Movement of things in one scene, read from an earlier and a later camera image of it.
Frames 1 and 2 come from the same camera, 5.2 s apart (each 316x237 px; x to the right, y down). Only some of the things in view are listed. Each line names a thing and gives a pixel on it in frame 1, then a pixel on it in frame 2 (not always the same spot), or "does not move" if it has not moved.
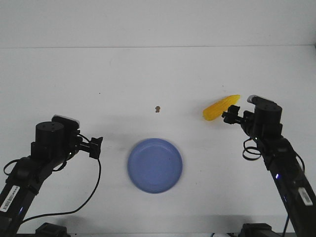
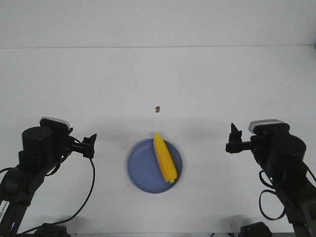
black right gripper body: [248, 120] → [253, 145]
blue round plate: [155, 165] does not move
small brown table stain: [157, 109] does not move
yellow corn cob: [218, 108] → [165, 159]
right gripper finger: [233, 109] → [235, 135]
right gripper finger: [228, 118] → [233, 147]
